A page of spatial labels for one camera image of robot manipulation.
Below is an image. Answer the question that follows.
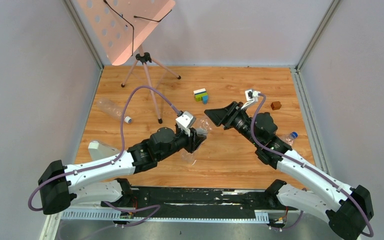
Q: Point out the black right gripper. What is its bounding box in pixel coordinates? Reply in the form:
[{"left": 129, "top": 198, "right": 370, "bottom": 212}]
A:
[{"left": 204, "top": 101, "right": 260, "bottom": 147}]

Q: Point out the clear Pepsi bottle blue label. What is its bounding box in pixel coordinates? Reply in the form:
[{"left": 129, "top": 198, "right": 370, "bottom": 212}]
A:
[{"left": 180, "top": 116, "right": 213, "bottom": 166}]

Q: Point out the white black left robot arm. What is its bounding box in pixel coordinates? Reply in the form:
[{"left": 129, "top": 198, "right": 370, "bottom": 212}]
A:
[{"left": 37, "top": 127, "right": 208, "bottom": 215}]

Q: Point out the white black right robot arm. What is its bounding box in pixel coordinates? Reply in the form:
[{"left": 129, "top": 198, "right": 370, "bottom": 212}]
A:
[{"left": 204, "top": 101, "right": 374, "bottom": 240}]

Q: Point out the clear bottle blue cap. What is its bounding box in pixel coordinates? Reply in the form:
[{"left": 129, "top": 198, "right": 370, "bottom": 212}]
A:
[{"left": 279, "top": 131, "right": 299, "bottom": 147}]

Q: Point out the clear bottle white cap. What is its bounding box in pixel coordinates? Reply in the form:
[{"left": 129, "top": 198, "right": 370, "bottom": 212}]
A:
[{"left": 96, "top": 98, "right": 133, "bottom": 124}]

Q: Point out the coloured toy brick stack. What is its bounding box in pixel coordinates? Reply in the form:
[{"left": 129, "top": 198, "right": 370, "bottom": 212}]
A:
[{"left": 193, "top": 88, "right": 209, "bottom": 105}]

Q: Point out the brown small block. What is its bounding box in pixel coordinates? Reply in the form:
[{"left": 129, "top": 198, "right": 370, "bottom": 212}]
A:
[{"left": 270, "top": 101, "right": 282, "bottom": 111}]

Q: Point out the white carton with cap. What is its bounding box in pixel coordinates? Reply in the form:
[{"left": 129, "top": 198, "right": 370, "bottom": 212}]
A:
[{"left": 88, "top": 140, "right": 120, "bottom": 161}]

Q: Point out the pink music stand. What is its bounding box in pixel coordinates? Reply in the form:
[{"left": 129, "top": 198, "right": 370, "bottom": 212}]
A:
[{"left": 76, "top": 0, "right": 182, "bottom": 125}]

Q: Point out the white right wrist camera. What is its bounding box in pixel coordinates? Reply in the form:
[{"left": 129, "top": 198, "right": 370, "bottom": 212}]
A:
[{"left": 240, "top": 88, "right": 261, "bottom": 111}]

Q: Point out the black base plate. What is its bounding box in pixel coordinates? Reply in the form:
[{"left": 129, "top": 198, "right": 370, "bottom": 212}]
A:
[{"left": 112, "top": 186, "right": 286, "bottom": 219}]

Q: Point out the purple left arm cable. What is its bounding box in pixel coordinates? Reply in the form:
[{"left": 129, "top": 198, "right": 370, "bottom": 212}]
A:
[{"left": 27, "top": 85, "right": 183, "bottom": 212}]

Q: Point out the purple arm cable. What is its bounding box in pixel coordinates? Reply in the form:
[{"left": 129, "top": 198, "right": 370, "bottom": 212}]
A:
[
  {"left": 250, "top": 93, "right": 375, "bottom": 238},
  {"left": 27, "top": 85, "right": 183, "bottom": 212}
]

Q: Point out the white slotted cable duct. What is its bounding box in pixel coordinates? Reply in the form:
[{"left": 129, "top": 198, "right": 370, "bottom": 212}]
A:
[{"left": 61, "top": 208, "right": 270, "bottom": 224}]

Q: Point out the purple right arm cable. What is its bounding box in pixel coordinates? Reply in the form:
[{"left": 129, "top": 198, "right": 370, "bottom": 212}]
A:
[{"left": 250, "top": 93, "right": 375, "bottom": 238}]

